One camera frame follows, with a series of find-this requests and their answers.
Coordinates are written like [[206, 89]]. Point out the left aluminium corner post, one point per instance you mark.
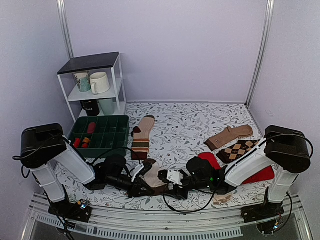
[[62, 13]]

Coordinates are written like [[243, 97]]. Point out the red rolled sock front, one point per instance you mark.
[[77, 142]]

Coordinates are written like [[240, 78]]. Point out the white shelf black top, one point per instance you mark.
[[104, 62]]

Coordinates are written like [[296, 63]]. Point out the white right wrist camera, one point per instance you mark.
[[171, 177]]

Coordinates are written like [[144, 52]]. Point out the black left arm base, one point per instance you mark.
[[71, 211]]

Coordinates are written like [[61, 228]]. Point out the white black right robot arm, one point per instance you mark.
[[290, 150]]

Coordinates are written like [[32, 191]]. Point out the pale green mug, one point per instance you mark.
[[107, 106]]

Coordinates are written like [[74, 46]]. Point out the aluminium corner post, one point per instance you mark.
[[262, 50], [62, 13]]

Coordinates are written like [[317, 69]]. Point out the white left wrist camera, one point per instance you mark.
[[142, 171]]

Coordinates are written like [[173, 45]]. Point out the black mug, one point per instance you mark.
[[91, 107]]

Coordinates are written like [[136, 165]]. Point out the brown argyle sock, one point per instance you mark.
[[236, 151]]

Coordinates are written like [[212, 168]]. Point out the green divided organizer tray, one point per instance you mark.
[[111, 135]]

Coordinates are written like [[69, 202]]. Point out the floral patterned table mat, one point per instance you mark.
[[178, 135]]

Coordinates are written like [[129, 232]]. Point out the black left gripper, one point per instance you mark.
[[135, 191]]

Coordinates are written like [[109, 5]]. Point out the red beige face sock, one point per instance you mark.
[[218, 200]]

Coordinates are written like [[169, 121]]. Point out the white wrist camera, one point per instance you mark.
[[142, 171], [171, 177]]

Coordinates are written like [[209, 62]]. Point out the tan brown cuff sock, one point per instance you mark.
[[228, 135]]

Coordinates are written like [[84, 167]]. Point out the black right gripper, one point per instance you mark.
[[178, 194]]

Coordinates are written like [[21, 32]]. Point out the aluminium front rail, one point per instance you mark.
[[212, 224]]

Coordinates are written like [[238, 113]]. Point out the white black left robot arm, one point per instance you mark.
[[45, 143]]

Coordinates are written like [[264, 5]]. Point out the red rolled sock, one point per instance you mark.
[[91, 127], [77, 142]]

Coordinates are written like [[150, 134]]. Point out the cream white mug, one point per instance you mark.
[[99, 83]]

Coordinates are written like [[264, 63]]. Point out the red folded sock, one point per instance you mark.
[[263, 175]]

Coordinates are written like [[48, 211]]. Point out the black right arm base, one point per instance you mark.
[[261, 211]]

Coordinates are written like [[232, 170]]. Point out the teal patterned mug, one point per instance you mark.
[[82, 80]]

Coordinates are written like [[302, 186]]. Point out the cream brown block sock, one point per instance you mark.
[[152, 179]]

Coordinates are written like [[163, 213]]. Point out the striped beige brown sock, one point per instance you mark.
[[141, 138]]

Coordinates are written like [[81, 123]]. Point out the right aluminium corner post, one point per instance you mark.
[[262, 50]]

